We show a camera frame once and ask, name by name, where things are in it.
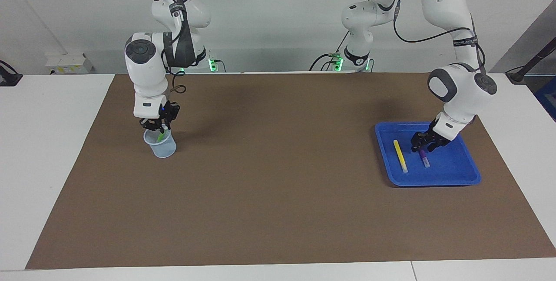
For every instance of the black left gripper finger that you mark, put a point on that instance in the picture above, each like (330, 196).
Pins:
(414, 147)
(424, 149)

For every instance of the yellow highlighter pen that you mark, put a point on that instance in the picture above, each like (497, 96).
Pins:
(400, 155)

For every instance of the blue box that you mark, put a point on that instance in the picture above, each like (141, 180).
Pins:
(548, 98)

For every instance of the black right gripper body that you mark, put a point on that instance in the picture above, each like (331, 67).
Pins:
(167, 114)

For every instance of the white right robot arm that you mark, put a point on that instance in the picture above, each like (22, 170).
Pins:
(147, 77)

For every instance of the black clamp mount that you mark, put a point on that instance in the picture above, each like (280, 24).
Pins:
(8, 79)

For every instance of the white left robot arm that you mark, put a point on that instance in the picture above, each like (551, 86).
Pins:
(460, 94)

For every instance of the white wall socket box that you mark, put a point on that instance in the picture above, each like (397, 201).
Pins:
(67, 64)

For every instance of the green highlighter pen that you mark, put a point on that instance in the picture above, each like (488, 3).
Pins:
(161, 137)

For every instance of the black stand pole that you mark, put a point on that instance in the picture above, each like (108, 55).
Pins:
(532, 61)

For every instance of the brown table mat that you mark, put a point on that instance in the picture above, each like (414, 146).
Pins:
(278, 185)

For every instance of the purple highlighter pen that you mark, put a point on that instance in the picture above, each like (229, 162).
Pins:
(425, 160)

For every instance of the translucent plastic pen cup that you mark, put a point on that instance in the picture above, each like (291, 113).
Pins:
(164, 151)

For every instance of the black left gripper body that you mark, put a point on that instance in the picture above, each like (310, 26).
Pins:
(434, 135)

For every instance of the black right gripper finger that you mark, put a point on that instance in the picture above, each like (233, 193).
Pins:
(150, 127)
(164, 130)

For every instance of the blue plastic tray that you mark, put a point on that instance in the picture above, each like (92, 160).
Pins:
(451, 168)

